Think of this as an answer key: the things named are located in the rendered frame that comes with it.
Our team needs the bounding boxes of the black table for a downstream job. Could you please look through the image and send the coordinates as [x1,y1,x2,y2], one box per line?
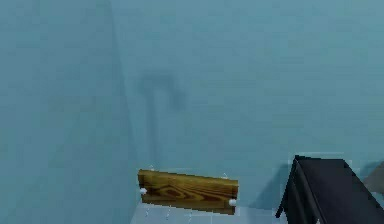
[275,154,384,224]

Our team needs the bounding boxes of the wooden wall coatrack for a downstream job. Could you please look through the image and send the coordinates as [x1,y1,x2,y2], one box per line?
[137,164,240,222]

